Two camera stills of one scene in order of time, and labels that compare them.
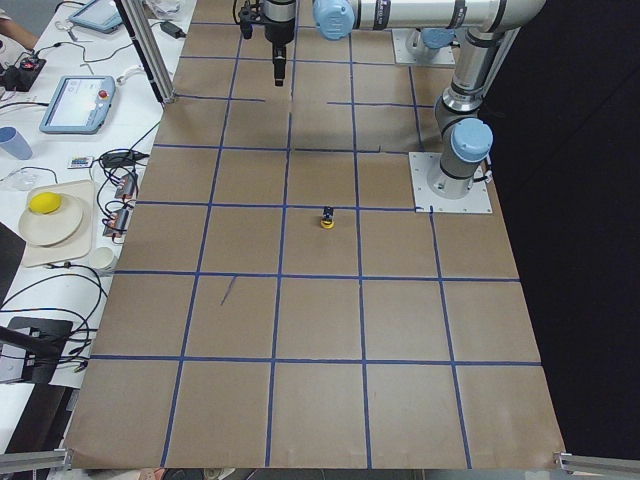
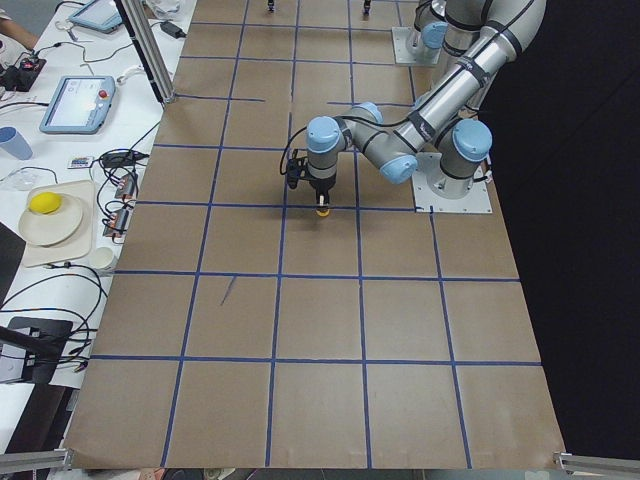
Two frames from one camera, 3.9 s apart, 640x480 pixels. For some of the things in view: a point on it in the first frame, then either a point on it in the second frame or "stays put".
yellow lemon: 45,202 stays put
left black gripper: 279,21 → 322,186
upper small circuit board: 127,188 stays put
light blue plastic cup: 13,141 stays put
